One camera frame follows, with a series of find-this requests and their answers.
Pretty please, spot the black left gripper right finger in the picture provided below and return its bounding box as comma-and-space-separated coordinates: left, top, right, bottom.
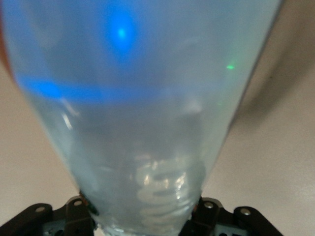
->
179, 196, 281, 236

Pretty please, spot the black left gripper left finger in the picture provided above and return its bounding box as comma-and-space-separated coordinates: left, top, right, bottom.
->
0, 195, 95, 236

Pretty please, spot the clear plastic tennis ball can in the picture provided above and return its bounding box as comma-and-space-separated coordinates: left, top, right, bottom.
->
0, 0, 284, 236

